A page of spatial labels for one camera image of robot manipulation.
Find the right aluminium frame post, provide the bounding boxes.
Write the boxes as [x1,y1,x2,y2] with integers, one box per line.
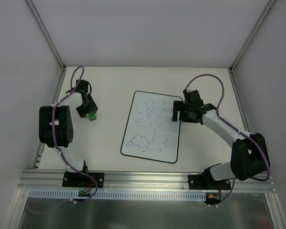
[229,0,277,172]

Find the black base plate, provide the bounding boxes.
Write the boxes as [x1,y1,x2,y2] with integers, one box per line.
[187,174,231,190]
[62,171,105,188]

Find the small whiteboard black frame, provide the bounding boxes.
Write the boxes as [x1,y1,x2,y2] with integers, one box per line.
[120,91,183,164]

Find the white slotted cable duct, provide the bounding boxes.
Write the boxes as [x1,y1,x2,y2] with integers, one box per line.
[28,189,206,202]

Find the aluminium mounting rail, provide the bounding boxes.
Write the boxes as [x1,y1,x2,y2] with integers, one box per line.
[18,169,276,193]

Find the green whiteboard eraser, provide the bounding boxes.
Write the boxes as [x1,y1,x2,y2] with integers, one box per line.
[88,111,97,121]

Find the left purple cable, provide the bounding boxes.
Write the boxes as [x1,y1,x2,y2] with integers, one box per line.
[26,65,97,213]

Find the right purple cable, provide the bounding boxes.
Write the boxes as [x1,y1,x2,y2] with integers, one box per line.
[184,73,272,205]

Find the purple cable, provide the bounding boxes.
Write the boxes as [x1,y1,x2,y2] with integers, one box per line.
[26,65,97,213]
[184,73,272,205]

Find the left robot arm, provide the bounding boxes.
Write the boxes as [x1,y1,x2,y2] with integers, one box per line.
[39,80,98,187]

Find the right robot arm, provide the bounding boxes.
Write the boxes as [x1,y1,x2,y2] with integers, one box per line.
[172,90,270,189]

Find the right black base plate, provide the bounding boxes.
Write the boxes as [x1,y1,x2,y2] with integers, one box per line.
[187,174,231,190]

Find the aluminium frame post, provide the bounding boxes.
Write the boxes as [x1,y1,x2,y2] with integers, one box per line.
[25,0,67,167]
[229,0,277,172]

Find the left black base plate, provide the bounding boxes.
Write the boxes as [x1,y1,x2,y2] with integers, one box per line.
[62,171,105,188]

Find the left aluminium frame post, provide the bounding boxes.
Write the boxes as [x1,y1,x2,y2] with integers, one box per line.
[25,0,67,167]

